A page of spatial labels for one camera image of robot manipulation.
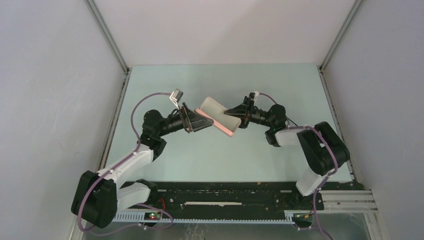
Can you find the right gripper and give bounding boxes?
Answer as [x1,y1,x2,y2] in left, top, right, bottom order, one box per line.
[222,97,273,130]

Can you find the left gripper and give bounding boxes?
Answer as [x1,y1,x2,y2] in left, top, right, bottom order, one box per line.
[157,102,213,137]

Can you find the pink glasses case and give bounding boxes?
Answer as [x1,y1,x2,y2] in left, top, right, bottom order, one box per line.
[194,96,242,137]

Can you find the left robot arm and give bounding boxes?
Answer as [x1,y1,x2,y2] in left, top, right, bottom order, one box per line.
[71,103,214,229]

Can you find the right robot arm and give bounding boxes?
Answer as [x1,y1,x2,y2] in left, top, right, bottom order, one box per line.
[224,92,351,209]

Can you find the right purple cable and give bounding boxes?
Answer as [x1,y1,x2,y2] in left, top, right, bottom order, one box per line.
[258,92,339,240]

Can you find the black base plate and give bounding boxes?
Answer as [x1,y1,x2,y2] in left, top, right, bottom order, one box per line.
[125,180,332,220]

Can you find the blue toothed cable duct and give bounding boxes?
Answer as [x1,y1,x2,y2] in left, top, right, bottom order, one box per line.
[112,211,295,225]

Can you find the aluminium frame rail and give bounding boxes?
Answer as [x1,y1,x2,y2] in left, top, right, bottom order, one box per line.
[76,188,379,215]

